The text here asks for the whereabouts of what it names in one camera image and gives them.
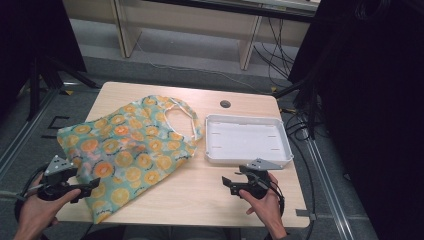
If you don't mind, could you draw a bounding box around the bundle of black floor cables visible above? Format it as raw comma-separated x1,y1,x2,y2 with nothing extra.
252,15,298,89

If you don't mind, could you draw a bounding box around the aluminium floor rail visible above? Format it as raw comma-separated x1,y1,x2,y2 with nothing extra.
303,134,355,240
0,87,63,181

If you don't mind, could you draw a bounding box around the black cable beside table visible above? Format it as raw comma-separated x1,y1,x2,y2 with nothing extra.
281,108,318,240

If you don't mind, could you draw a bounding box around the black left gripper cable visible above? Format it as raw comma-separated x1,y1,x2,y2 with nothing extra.
13,162,49,224

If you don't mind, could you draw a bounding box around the person's right hand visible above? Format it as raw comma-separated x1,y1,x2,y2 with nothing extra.
238,172,288,240

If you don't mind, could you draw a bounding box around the white plastic tray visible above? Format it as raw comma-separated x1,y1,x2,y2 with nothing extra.
203,113,295,168

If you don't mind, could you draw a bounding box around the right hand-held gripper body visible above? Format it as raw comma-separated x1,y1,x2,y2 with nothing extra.
237,158,284,201

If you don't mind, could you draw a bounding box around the grey tape strip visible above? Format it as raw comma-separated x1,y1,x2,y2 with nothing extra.
295,208,318,222

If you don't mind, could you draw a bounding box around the black curtain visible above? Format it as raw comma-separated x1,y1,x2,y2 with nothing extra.
0,0,88,114
287,0,424,240

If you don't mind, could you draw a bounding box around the light wooden desk frame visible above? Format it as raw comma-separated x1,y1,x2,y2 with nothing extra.
62,0,322,71

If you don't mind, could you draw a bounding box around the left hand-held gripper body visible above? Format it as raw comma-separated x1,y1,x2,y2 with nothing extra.
36,154,93,202

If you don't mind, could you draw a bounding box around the orange-print teal fabric bag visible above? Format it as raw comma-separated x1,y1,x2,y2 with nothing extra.
56,94,205,225

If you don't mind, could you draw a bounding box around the person's left hand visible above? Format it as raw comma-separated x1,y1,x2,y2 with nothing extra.
13,173,83,240

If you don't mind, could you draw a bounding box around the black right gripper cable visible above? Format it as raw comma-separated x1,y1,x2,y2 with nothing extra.
266,181,287,218

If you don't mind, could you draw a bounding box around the black metal stand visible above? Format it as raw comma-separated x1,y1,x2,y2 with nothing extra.
25,55,102,122

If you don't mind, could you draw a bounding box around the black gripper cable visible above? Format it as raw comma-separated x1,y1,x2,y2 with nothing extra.
266,181,287,218
13,162,49,224

